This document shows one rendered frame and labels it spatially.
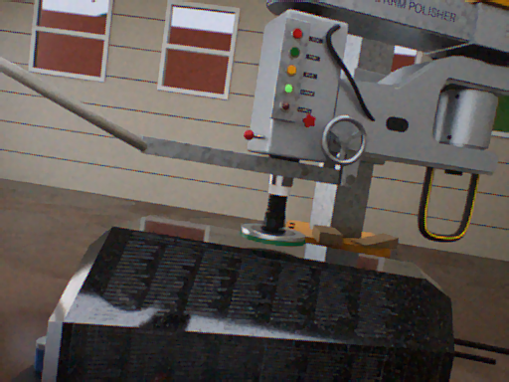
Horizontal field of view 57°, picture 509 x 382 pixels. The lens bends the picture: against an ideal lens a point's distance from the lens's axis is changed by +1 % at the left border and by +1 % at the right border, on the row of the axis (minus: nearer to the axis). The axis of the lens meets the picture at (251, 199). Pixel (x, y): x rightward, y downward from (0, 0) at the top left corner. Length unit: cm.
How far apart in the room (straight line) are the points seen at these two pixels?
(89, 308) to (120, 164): 687
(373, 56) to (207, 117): 570
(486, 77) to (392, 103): 37
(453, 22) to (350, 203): 95
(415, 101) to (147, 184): 677
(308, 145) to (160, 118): 667
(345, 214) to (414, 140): 75
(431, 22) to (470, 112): 34
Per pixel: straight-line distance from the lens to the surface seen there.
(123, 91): 826
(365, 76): 223
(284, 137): 139
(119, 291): 143
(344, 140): 140
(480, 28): 176
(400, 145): 159
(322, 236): 201
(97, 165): 838
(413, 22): 162
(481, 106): 179
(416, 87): 162
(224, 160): 139
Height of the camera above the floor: 113
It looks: 6 degrees down
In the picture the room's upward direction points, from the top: 8 degrees clockwise
